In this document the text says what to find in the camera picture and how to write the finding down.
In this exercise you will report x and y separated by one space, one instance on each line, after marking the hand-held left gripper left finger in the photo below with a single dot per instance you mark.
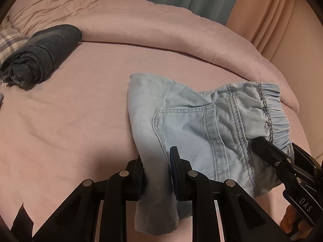
136 174

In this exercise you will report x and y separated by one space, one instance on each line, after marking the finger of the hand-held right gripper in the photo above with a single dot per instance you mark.
267 151
309 167

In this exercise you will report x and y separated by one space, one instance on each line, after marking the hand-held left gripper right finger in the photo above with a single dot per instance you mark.
174 171

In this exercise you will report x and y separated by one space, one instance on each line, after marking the light blue denim pants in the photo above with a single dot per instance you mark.
191 126

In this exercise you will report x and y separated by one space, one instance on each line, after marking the person's right hand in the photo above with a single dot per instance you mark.
290 221

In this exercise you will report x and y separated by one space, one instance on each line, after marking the pink bed sheet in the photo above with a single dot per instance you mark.
75 118

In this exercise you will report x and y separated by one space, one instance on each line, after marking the pink duvet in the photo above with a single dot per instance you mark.
151 22

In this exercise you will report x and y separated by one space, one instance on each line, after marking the dark grey folded garment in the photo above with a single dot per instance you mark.
48 45

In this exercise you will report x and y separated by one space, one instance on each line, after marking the plaid pillow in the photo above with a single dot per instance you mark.
10 40

